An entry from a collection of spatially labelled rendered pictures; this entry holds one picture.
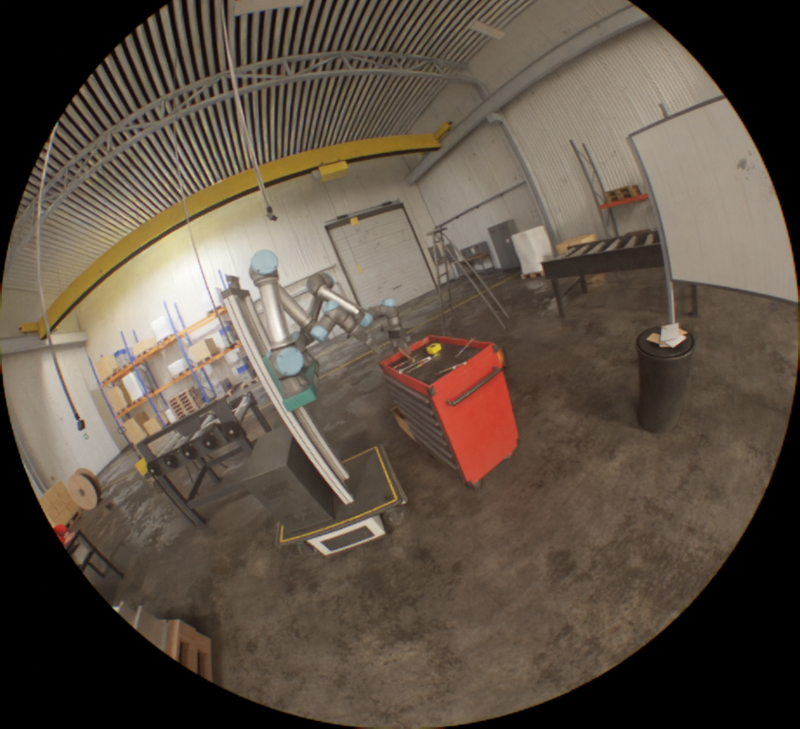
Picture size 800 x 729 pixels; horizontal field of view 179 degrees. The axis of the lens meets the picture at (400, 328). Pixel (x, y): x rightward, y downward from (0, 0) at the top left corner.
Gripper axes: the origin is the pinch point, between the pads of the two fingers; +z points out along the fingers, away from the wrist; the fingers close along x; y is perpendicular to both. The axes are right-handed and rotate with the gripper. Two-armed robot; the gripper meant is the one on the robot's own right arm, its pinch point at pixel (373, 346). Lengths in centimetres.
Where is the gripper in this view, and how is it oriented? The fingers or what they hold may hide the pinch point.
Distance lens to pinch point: 128.9
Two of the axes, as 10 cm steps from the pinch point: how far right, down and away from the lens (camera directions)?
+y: -6.4, 7.5, -1.7
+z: 6.4, 6.4, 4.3
